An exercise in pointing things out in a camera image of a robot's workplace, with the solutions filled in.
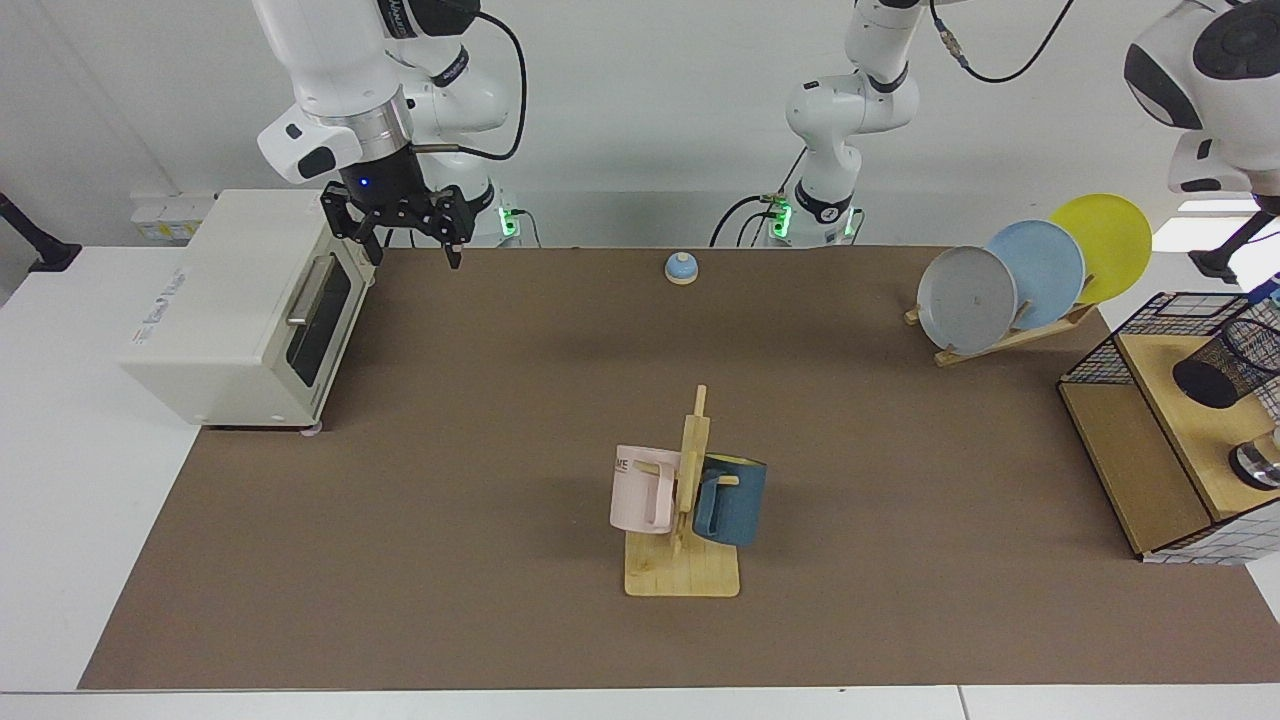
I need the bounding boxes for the black mesh pen holder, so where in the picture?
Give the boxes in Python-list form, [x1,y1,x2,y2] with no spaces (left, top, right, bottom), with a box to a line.
[1172,300,1280,411]

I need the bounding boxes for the pale toaster oven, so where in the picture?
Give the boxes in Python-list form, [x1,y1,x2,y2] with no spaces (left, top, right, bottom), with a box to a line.
[118,189,378,433]

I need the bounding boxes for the brown table cloth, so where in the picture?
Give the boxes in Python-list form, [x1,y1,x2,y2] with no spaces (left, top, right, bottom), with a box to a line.
[78,246,1280,691]

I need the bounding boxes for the pink cup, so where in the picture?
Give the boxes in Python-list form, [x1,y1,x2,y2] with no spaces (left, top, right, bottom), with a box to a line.
[609,445,683,536]

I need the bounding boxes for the black clamp stand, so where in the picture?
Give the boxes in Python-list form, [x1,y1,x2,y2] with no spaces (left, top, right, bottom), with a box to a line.
[1188,195,1280,284]
[0,192,83,273]

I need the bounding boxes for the dark blue cup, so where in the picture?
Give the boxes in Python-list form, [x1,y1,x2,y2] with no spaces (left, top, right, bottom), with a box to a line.
[692,453,769,548]

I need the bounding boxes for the wooden cup stand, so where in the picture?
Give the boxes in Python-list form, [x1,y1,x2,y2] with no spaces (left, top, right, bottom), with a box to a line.
[624,385,742,599]

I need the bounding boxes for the grey plate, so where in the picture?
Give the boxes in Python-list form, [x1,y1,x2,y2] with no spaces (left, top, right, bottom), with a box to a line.
[917,246,1019,356]

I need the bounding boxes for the wooden plate rack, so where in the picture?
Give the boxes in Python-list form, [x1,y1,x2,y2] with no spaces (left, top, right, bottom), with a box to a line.
[904,275,1098,368]

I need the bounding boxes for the light blue plate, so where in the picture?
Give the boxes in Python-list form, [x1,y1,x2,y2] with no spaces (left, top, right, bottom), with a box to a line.
[985,220,1087,331]

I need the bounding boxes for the yellow plate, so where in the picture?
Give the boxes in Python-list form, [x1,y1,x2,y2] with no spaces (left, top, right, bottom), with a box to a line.
[1050,193,1154,306]

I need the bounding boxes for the glass lid with metal rim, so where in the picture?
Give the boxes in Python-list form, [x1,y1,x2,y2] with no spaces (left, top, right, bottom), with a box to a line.
[1228,425,1280,491]

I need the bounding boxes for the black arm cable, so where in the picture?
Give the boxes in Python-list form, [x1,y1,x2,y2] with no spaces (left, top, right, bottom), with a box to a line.
[410,10,528,161]
[928,0,1078,84]

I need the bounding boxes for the black base cable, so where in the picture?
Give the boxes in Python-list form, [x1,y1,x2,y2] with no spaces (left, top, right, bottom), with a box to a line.
[710,193,791,248]

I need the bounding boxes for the wire basket with wooden floor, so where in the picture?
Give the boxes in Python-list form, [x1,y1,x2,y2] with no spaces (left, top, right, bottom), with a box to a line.
[1058,291,1280,566]

